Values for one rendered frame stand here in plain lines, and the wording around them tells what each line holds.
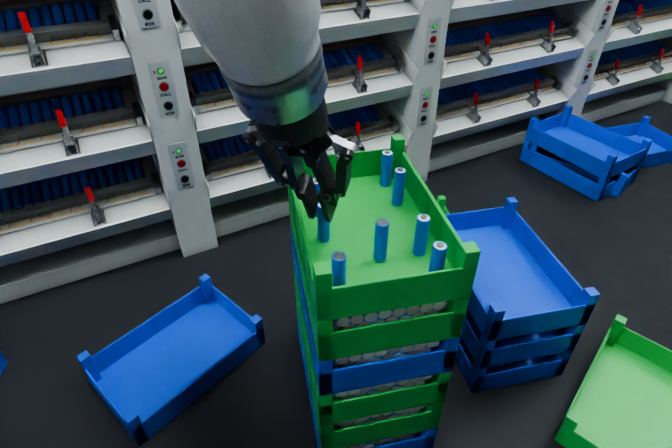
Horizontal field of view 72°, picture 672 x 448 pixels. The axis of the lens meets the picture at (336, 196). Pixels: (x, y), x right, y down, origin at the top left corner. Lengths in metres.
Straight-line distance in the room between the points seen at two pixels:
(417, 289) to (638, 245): 1.02
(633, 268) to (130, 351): 1.24
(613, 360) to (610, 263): 0.33
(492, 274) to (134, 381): 0.76
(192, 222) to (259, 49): 0.93
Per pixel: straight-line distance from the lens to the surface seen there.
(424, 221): 0.63
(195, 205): 1.22
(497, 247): 1.09
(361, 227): 0.71
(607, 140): 1.81
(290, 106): 0.41
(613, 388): 1.14
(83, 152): 1.12
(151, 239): 1.32
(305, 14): 0.36
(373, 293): 0.57
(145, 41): 1.04
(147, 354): 1.12
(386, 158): 0.77
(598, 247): 1.47
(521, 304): 0.98
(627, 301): 1.34
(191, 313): 1.16
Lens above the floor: 0.85
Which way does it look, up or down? 36 degrees down
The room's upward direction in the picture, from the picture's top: straight up
